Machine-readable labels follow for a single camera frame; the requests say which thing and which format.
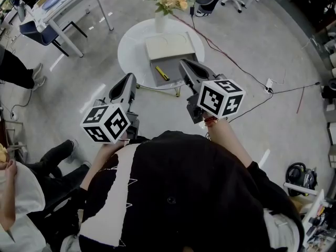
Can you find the white vase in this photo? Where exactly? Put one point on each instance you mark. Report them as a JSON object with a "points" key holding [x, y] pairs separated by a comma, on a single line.
{"points": [[161, 22]]}

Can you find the person's right forearm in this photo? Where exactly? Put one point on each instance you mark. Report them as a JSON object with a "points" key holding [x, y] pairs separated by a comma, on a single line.
{"points": [[231, 143]]}

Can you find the round white side table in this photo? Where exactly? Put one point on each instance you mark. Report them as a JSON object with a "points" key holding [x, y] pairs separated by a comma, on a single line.
{"points": [[131, 54]]}

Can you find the yellow food piece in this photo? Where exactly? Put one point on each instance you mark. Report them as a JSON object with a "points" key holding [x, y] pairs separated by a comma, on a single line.
{"points": [[3, 153]]}

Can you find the grey drawer box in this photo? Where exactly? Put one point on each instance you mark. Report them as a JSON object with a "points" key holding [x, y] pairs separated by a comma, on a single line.
{"points": [[168, 47]]}

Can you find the person's black white top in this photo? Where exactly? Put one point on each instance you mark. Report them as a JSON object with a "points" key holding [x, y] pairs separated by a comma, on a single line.
{"points": [[197, 193]]}

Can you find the blue plate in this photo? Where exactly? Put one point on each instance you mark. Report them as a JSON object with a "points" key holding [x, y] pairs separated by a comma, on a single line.
{"points": [[52, 0]]}

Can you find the blue chair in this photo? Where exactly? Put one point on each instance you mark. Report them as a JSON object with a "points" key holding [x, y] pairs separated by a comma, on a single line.
{"points": [[39, 34]]}

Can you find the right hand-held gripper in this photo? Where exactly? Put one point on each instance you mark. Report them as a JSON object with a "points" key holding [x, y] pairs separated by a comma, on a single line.
{"points": [[218, 98]]}

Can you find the person's light trousers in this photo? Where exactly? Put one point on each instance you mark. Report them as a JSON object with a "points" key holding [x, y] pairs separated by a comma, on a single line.
{"points": [[281, 230]]}

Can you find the white power strip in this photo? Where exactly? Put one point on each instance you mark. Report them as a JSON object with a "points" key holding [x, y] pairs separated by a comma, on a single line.
{"points": [[269, 85]]}

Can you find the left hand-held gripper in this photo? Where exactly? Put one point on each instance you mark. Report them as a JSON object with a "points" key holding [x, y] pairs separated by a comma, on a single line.
{"points": [[105, 125]]}

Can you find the person's left forearm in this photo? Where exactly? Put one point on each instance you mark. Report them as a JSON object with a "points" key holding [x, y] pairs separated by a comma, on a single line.
{"points": [[99, 164]]}

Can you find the black yellow vacuum cleaner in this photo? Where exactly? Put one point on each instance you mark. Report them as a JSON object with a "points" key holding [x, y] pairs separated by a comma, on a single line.
{"points": [[300, 178]]}

